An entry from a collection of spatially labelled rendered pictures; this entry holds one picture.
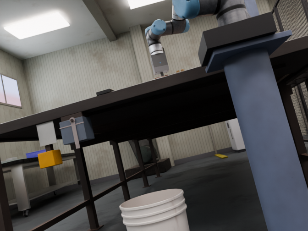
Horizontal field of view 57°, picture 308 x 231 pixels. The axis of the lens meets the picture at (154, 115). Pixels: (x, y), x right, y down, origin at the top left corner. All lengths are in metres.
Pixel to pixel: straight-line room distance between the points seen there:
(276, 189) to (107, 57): 7.17
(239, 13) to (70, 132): 0.97
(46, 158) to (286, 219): 1.14
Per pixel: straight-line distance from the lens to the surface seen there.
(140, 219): 1.24
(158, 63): 1.62
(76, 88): 8.01
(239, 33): 1.02
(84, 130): 1.48
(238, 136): 6.70
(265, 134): 1.06
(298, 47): 1.45
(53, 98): 8.20
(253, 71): 1.07
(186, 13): 1.12
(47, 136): 1.61
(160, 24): 1.57
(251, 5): 3.63
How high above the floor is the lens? 0.60
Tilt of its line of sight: 6 degrees up
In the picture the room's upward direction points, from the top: 14 degrees counter-clockwise
